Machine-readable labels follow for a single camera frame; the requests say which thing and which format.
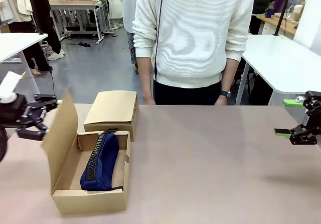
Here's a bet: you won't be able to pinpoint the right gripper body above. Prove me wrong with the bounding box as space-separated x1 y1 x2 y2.
303 103 321 134

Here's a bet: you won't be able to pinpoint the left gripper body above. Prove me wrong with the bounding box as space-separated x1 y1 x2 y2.
0 94 36 132

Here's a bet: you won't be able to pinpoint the brown cardboard box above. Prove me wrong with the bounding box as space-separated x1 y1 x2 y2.
41 88 131 214
83 90 139 142

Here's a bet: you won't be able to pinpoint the blue zippered pencil case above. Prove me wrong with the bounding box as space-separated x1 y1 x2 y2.
80 128 120 192

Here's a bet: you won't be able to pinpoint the person's right forearm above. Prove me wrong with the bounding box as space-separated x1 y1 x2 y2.
136 55 154 96

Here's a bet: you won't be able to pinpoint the person's left forearm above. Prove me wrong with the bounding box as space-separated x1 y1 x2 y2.
220 57 240 92

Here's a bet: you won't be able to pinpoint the person's left hand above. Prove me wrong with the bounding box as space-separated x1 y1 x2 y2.
214 95 229 106

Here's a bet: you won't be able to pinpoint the person's right hand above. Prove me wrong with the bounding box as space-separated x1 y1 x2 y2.
142 93 157 106

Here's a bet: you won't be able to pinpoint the background person dark trousers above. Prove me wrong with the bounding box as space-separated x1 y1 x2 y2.
9 20 53 75

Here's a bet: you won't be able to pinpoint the white table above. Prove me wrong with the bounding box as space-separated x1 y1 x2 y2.
0 32 49 95
235 34 321 106

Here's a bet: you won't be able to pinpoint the wooden desk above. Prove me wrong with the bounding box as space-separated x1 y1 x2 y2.
255 12 301 38

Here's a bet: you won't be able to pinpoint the background person in black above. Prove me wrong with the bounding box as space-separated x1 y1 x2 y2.
30 0 65 61

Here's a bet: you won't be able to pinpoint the white panel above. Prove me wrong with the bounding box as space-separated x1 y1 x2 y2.
292 0 321 53

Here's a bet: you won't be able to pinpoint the white cylinder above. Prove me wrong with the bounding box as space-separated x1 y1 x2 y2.
293 4 304 21

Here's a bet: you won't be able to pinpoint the black pole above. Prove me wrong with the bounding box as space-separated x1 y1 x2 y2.
274 0 294 37
25 0 45 36

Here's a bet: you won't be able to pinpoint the purple garment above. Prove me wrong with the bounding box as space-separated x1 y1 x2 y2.
272 0 293 14

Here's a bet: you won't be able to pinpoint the cream hanging jacket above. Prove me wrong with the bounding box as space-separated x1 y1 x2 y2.
15 0 34 23

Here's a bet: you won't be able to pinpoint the grey workbench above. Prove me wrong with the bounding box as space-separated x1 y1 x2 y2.
49 0 109 45

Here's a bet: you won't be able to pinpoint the white hanging garment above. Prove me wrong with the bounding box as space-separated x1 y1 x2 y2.
0 0 16 25

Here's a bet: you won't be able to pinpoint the black trousers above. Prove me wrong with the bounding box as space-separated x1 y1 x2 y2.
152 79 223 106

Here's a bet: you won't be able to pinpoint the background person white top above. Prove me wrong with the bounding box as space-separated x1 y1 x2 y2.
116 0 138 74

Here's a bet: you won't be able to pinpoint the person in white sweater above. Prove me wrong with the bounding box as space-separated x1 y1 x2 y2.
132 0 256 89

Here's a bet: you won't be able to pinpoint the black cable on sweater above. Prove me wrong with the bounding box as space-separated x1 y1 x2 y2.
153 0 168 80

